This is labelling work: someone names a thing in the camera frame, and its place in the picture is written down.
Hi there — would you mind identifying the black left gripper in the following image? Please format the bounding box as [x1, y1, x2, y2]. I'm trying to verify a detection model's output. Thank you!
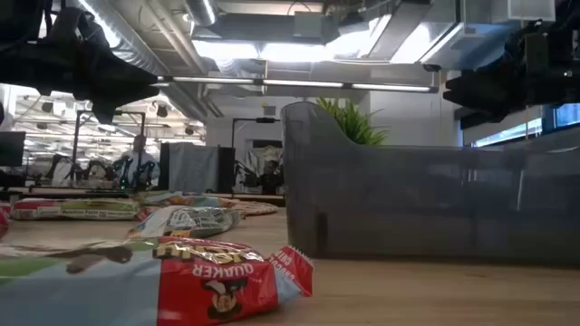
[47, 8, 160, 125]

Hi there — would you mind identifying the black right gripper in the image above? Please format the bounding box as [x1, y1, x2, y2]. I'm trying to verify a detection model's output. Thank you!
[443, 17, 580, 112]

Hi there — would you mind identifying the orange blue granola bar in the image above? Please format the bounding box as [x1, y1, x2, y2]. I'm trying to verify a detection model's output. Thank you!
[135, 190, 241, 210]

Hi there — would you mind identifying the red Quaker granola bar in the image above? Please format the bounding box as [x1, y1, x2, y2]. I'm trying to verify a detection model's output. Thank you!
[0, 235, 314, 326]

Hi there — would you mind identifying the blue tinted window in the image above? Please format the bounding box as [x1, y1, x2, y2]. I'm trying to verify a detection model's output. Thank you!
[470, 102, 580, 149]

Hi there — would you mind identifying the person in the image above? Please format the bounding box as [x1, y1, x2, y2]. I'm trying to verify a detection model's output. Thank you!
[121, 133, 160, 189]

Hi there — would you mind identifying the grey partition panel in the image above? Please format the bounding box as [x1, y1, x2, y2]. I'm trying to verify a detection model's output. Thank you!
[158, 141, 237, 195]

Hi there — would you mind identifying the small green potted plant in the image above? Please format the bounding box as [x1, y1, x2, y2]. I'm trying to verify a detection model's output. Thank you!
[315, 95, 391, 147]

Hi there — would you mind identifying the dark grey plastic bin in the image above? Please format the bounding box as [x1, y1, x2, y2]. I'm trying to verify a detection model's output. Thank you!
[280, 100, 580, 266]

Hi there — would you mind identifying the black computer monitor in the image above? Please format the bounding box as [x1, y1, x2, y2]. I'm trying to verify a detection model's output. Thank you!
[0, 130, 27, 168]

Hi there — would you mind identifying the green white snack packet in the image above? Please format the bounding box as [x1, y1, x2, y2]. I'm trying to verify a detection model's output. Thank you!
[125, 206, 242, 240]

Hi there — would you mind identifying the long ceiling strip light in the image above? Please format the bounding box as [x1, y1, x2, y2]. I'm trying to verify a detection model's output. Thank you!
[151, 75, 440, 94]

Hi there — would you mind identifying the round woven placemat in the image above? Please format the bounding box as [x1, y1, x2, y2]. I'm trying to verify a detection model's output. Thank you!
[228, 200, 280, 217]

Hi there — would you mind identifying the silver round air duct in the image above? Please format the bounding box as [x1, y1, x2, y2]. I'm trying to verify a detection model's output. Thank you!
[67, 0, 171, 77]

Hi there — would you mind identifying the black camera rig stand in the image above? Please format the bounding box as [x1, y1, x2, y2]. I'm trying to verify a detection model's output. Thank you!
[71, 110, 147, 187]

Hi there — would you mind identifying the black stand with camera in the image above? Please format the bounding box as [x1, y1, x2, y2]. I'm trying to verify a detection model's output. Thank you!
[230, 116, 283, 150]

